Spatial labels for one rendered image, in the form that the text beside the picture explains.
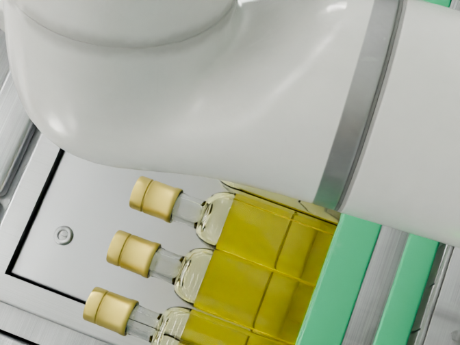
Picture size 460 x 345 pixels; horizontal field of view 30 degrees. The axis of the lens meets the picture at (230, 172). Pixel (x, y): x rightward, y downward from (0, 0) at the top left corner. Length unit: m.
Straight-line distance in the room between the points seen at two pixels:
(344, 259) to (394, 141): 0.38
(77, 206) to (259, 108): 0.68
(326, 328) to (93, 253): 0.37
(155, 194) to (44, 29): 0.52
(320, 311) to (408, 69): 0.39
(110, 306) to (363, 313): 0.25
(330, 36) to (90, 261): 0.68
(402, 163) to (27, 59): 0.15
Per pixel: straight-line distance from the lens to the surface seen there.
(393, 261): 0.71
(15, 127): 1.04
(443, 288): 0.69
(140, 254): 0.82
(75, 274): 0.98
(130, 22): 0.32
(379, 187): 0.34
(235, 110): 0.33
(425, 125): 0.33
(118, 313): 0.82
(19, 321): 1.01
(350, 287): 0.70
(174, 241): 0.97
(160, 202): 0.83
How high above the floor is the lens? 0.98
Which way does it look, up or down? 7 degrees up
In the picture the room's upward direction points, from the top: 70 degrees counter-clockwise
